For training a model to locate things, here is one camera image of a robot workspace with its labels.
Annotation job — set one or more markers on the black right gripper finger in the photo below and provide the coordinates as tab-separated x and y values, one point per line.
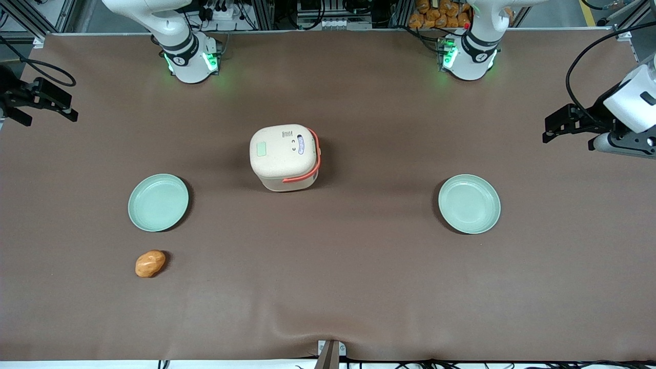
51	97
13	95

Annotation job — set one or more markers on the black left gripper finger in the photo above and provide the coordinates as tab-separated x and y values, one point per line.
597	115
564	120

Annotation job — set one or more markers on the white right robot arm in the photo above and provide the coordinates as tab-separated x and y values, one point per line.
187	66

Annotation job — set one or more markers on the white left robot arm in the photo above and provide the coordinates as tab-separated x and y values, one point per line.
469	64

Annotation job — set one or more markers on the light green round plate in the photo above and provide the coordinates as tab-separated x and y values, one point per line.
469	204
158	202

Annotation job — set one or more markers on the white power strip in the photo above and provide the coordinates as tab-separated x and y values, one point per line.
223	10

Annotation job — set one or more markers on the orange-brown bread roll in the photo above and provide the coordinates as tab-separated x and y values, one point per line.
149	264

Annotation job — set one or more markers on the white connector strip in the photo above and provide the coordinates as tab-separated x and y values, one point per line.
333	23

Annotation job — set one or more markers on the brown table cloth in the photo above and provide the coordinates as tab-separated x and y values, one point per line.
328	287

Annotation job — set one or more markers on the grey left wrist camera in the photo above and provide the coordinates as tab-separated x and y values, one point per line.
622	145

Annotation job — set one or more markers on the metal corner bracket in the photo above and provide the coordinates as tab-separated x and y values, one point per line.
625	36
38	42

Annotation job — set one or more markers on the aluminium frame post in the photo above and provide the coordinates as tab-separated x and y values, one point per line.
264	13
401	13

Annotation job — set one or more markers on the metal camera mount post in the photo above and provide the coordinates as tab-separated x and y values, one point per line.
329	354

